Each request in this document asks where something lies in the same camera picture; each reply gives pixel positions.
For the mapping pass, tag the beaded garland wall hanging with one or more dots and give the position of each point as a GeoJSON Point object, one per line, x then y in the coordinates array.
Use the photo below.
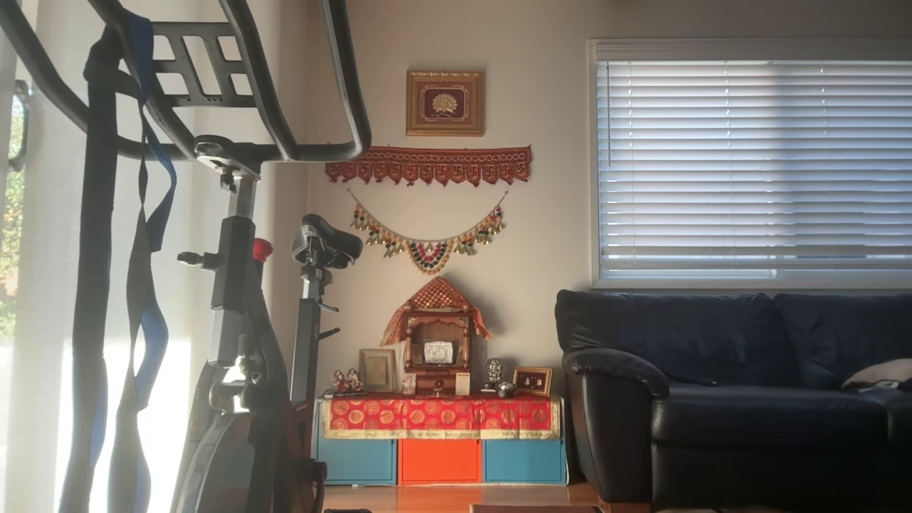
{"type": "Point", "coordinates": [427, 255]}

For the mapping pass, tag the red and gold cloth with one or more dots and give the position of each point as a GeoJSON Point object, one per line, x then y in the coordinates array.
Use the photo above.
{"type": "Point", "coordinates": [438, 415]}

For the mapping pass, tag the small dark round bowl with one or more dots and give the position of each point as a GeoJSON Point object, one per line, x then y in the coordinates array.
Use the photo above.
{"type": "Point", "coordinates": [506, 390]}

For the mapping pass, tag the pale standing picture frame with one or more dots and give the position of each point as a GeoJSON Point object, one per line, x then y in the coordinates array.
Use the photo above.
{"type": "Point", "coordinates": [377, 370]}

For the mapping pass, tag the small white card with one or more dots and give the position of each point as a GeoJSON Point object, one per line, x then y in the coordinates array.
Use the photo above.
{"type": "Point", "coordinates": [462, 384]}

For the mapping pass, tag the gold framed wall picture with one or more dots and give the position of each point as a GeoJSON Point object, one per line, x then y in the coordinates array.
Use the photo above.
{"type": "Point", "coordinates": [444, 103]}

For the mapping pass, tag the dark floor rug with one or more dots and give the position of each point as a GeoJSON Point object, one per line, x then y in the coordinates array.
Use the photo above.
{"type": "Point", "coordinates": [534, 509]}

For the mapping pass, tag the white cushion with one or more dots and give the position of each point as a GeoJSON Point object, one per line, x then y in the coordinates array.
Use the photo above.
{"type": "Point", "coordinates": [883, 372]}

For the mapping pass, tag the white window blind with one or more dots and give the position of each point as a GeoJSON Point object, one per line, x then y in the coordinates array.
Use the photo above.
{"type": "Point", "coordinates": [755, 164]}

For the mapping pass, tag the blue and orange cabinet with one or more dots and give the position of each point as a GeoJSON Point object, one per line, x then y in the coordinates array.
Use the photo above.
{"type": "Point", "coordinates": [439, 462]}

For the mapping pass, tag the small colourful figurines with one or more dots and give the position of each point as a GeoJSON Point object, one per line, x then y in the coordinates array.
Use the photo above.
{"type": "Point", "coordinates": [348, 382]}

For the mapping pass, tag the red embroidered wall hanging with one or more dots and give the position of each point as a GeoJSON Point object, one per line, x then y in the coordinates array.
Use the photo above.
{"type": "Point", "coordinates": [427, 165]}

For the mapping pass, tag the black leather sofa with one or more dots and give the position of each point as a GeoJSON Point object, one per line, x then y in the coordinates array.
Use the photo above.
{"type": "Point", "coordinates": [712, 399]}

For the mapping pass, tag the small gold framed picture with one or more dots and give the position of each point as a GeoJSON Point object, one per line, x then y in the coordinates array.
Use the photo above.
{"type": "Point", "coordinates": [532, 381]}

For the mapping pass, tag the white sheer curtain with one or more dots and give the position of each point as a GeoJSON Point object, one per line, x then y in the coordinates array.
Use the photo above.
{"type": "Point", "coordinates": [46, 249]}

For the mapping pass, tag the silver idol statue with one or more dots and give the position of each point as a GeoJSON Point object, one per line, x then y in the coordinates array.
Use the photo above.
{"type": "Point", "coordinates": [493, 370]}

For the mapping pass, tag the wooden shrine with red canopy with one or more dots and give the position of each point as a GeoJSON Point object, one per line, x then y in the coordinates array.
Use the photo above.
{"type": "Point", "coordinates": [436, 335]}

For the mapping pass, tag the small glass holder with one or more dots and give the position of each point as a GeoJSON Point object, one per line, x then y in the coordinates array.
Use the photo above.
{"type": "Point", "coordinates": [409, 385]}

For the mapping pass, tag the black exercise bike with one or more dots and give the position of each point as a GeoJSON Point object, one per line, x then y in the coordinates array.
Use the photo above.
{"type": "Point", "coordinates": [235, 271]}

